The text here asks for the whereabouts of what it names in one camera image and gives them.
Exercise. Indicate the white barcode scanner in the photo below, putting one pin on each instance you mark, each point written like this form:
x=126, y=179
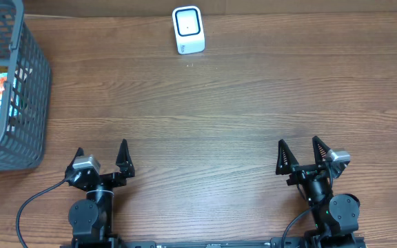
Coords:
x=188, y=29

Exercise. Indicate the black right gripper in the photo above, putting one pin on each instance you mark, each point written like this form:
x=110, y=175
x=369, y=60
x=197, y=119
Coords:
x=309, y=173

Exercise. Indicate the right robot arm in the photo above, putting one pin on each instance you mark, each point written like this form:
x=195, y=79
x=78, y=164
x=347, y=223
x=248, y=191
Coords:
x=335, y=216

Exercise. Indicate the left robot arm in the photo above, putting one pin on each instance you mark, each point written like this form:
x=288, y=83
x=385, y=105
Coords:
x=92, y=217

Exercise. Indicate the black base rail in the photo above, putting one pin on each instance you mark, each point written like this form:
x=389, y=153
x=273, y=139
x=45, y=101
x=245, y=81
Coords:
x=212, y=244

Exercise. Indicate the grey plastic mesh basket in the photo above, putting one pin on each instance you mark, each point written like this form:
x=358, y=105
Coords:
x=25, y=101

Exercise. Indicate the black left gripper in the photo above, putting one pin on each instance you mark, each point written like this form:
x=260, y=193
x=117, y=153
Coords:
x=104, y=178

